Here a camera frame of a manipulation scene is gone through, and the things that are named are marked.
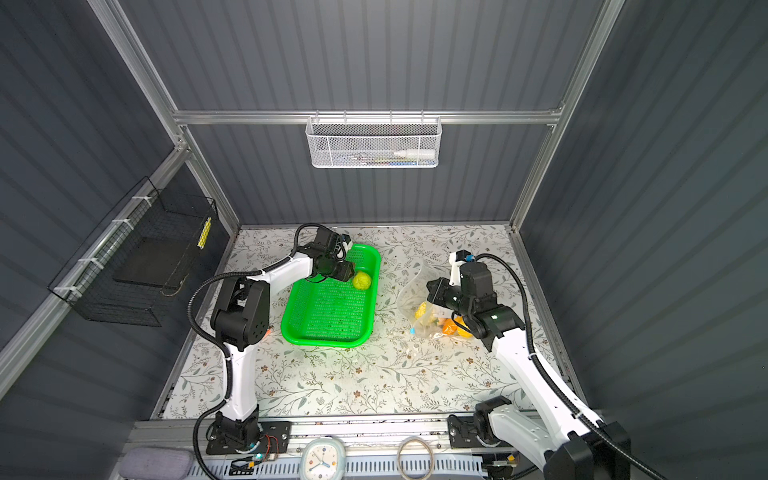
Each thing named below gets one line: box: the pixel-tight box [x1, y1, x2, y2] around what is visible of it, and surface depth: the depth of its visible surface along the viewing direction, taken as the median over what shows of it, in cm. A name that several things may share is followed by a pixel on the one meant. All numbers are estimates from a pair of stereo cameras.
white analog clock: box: [299, 437, 347, 480], surface depth 70 cm
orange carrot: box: [442, 318, 458, 335], surface depth 89 cm
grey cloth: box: [119, 447, 193, 480], surface depth 69 cm
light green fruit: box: [352, 271, 371, 290], surface depth 100 cm
